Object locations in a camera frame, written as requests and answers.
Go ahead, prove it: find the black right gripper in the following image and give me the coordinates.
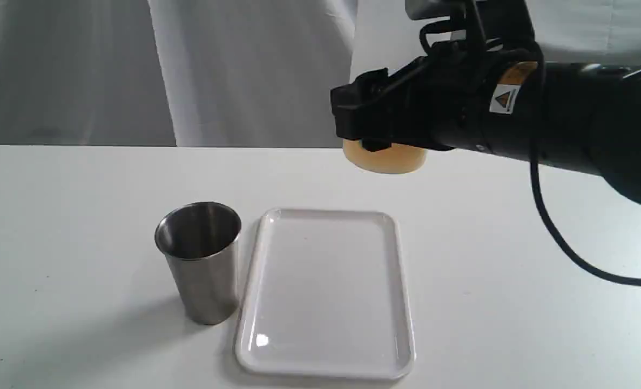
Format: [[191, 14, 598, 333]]
[[330, 41, 515, 155]]

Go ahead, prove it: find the clear squeeze bottle with oil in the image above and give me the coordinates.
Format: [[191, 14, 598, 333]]
[[342, 140, 427, 175]]

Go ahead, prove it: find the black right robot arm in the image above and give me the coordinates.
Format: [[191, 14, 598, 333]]
[[330, 1, 641, 205]]

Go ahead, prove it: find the stainless steel cup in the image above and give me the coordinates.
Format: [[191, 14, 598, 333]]
[[154, 202, 243, 326]]

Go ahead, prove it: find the white plastic tray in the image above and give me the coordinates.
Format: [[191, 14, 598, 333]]
[[234, 208, 416, 381]]

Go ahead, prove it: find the white backdrop cloth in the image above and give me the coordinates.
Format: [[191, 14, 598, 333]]
[[0, 0, 641, 150]]

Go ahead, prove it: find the black cable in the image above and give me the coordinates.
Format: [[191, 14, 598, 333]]
[[529, 54, 641, 288]]

